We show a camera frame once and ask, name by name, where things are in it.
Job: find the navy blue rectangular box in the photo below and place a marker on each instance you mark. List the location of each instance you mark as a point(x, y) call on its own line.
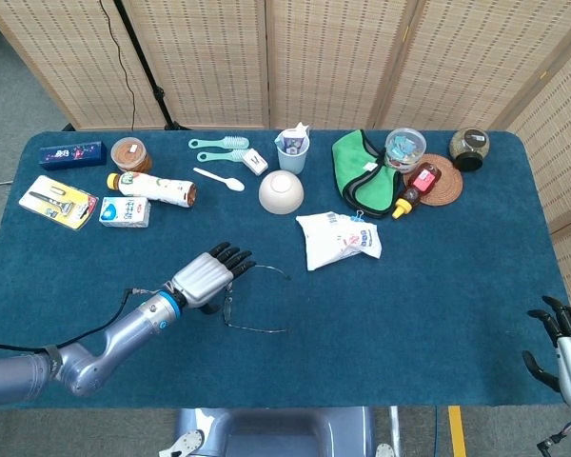
point(73, 154)

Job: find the razor blister pack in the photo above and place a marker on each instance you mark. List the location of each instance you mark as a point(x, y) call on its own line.
point(57, 202)

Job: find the blue carpet table cover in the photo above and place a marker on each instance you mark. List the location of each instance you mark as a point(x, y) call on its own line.
point(361, 343)

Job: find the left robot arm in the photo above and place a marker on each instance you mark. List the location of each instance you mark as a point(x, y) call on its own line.
point(124, 328)

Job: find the blue binder clip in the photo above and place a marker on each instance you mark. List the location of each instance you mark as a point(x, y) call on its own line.
point(359, 218)

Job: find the orange snack plastic jar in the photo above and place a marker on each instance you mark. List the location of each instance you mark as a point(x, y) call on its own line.
point(131, 154)

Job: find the small white cardboard box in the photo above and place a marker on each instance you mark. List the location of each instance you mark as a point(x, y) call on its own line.
point(256, 162)

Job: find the purple white toothpaste tube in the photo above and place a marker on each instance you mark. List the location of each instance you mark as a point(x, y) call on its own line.
point(295, 140)

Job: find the white plastic food bag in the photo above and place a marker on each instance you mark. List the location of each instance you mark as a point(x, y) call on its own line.
point(333, 243)

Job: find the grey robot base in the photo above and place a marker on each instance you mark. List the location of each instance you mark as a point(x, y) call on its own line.
point(276, 433)

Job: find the light blue plastic cup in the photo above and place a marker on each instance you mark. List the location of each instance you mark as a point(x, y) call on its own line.
point(292, 162)

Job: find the beige upturned bowl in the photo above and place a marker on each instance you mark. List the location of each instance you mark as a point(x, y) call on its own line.
point(281, 192)

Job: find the white floor tape strip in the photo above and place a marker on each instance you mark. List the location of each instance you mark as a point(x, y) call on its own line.
point(396, 426)

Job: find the mint green hair brush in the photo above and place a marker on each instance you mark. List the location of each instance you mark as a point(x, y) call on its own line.
point(219, 156)
point(233, 142)

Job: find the honey bottle yellow cap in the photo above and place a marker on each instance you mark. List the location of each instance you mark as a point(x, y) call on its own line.
point(421, 181)

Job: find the black tripod stand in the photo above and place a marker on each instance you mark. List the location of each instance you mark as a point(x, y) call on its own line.
point(145, 66)

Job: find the green cloth black trim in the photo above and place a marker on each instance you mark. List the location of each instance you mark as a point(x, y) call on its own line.
point(357, 176)

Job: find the round woven rattan coaster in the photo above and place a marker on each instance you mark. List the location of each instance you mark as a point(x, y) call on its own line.
point(449, 183)

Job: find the white labelled drink bottle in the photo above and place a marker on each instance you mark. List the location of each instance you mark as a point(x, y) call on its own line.
point(157, 188)

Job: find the white plastic spoon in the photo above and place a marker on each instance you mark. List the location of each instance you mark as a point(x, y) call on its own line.
point(233, 184)

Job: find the yellow floor tape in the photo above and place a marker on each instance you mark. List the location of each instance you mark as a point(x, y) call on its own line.
point(457, 433)

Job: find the white blue milk carton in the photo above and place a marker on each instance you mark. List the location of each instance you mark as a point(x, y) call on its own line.
point(124, 212)

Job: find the bamboo folding screen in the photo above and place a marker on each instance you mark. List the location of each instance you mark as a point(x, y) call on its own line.
point(323, 57)

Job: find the glass jar black lid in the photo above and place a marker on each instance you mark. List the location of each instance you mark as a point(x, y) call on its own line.
point(468, 143)

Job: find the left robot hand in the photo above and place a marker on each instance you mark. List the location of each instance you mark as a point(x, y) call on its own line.
point(202, 278)

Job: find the thin metal eyeglasses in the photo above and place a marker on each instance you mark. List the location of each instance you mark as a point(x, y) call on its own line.
point(228, 307)

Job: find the clear plastic candy jar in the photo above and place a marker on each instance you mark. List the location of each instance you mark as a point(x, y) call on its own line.
point(404, 147)

